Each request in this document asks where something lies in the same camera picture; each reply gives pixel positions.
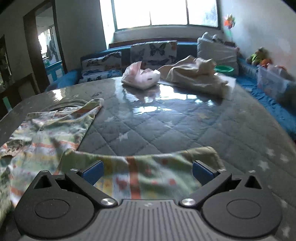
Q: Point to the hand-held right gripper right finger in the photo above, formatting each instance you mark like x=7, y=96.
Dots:
x=203, y=172

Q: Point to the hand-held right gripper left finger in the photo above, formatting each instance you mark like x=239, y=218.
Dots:
x=92, y=172

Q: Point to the green patterned baby garment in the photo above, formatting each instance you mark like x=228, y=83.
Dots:
x=138, y=171

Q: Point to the teddy bear in green clothes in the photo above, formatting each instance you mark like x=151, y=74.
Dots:
x=256, y=56

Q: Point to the grey quilted star table cover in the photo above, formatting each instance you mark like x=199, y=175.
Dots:
x=161, y=129

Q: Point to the beige garment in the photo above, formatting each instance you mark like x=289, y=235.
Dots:
x=192, y=74

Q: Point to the green plastic basin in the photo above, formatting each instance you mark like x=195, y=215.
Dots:
x=223, y=68

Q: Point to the blue cabinet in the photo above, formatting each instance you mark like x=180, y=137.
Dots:
x=54, y=70

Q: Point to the dark wooden furniture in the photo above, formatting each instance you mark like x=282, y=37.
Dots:
x=13, y=92

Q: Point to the clear plastic storage box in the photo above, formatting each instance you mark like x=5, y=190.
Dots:
x=272, y=81

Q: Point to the grey pillow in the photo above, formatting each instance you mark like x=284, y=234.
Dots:
x=217, y=55

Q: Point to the orange plush toy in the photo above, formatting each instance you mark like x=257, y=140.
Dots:
x=266, y=62

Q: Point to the large butterfly print cushion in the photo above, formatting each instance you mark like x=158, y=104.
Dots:
x=157, y=51

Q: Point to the brown wooden ledge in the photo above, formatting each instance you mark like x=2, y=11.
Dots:
x=120, y=44

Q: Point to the white black plush toy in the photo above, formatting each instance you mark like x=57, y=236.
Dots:
x=207, y=36

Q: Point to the colourful pinwheel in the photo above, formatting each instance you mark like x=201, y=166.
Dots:
x=230, y=22

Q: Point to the green framed window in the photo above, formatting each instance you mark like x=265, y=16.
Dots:
x=131, y=14

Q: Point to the dark wooden door frame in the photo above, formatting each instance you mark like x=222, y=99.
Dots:
x=30, y=46

